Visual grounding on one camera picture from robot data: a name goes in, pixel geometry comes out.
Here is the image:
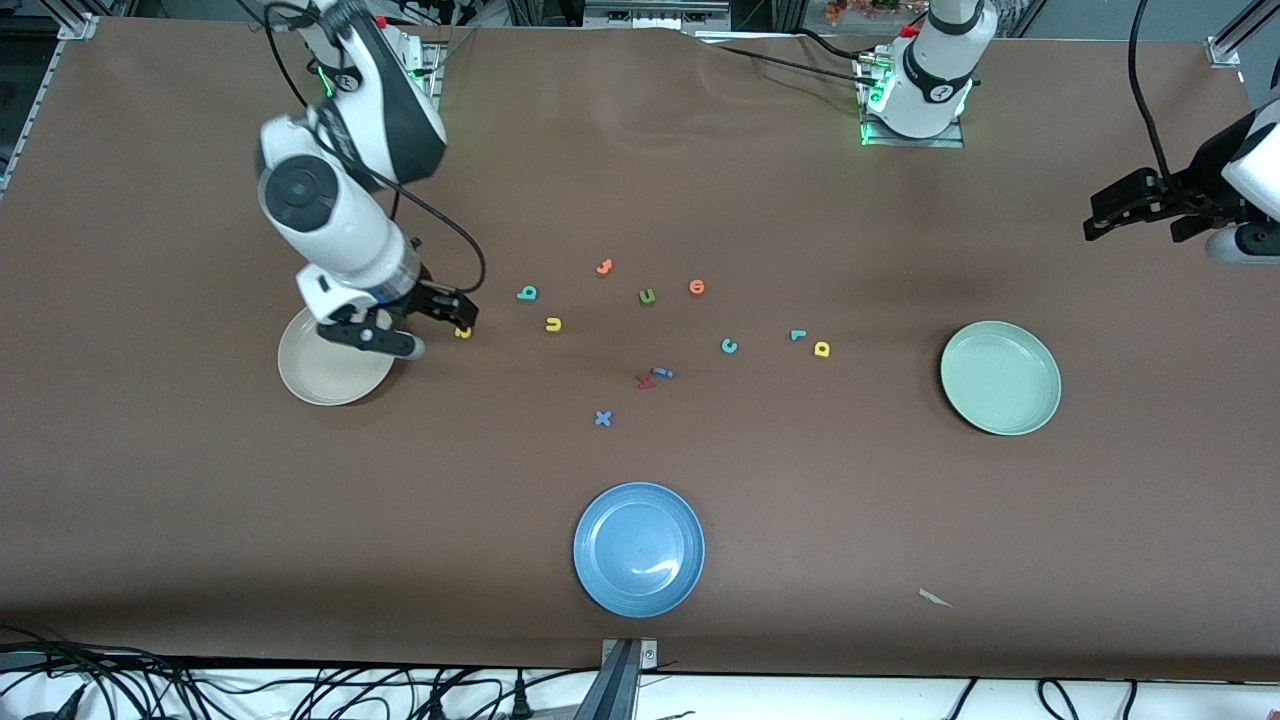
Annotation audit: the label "grey equipment box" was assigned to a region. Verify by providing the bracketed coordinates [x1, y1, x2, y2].
[585, 0, 731, 31]

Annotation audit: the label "long black right arm cable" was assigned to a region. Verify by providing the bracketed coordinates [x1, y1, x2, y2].
[262, 0, 488, 296]

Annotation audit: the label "light green plate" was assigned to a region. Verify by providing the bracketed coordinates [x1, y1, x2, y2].
[940, 320, 1063, 437]

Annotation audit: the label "black cable on table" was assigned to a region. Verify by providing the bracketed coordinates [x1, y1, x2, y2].
[790, 28, 879, 63]
[695, 40, 871, 85]

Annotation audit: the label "beige brown plate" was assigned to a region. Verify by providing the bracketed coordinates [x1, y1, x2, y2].
[277, 305, 399, 407]

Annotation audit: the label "brown table cover sheet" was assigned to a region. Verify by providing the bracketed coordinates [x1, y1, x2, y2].
[0, 15, 1280, 683]

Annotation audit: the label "orange dried flowers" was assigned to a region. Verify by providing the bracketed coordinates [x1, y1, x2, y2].
[825, 0, 906, 23]

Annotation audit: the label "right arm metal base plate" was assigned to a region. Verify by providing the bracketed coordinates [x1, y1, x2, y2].
[395, 28, 446, 101]

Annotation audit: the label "black floor cable loop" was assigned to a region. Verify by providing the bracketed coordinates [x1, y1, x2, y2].
[1038, 678, 1087, 720]

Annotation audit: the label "aluminium frame rail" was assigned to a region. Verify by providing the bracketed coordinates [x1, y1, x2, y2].
[1205, 0, 1280, 69]
[0, 10, 101, 201]

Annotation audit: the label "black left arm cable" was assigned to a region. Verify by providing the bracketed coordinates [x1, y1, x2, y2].
[1128, 0, 1177, 179]

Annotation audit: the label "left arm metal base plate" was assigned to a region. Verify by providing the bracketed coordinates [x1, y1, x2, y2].
[858, 50, 967, 149]

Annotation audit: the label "blue plate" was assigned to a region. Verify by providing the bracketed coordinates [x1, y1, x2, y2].
[573, 482, 706, 619]

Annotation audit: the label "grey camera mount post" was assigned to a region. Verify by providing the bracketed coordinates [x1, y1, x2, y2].
[575, 638, 661, 720]

